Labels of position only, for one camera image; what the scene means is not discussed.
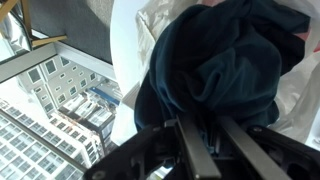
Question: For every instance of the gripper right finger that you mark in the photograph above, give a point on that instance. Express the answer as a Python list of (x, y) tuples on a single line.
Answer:
[(246, 150)]

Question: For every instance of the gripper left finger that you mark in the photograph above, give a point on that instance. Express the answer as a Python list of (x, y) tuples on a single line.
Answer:
[(196, 150)]

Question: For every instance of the dark blue cloth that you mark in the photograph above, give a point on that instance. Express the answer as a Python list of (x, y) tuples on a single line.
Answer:
[(216, 66)]

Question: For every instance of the white red plastic bag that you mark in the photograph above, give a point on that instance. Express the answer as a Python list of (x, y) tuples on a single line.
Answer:
[(300, 96)]

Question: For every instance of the wooden lounge chair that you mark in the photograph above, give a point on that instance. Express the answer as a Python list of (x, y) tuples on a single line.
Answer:
[(50, 40)]

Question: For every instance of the grey window base frame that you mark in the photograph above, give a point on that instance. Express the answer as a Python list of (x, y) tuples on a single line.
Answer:
[(83, 60)]

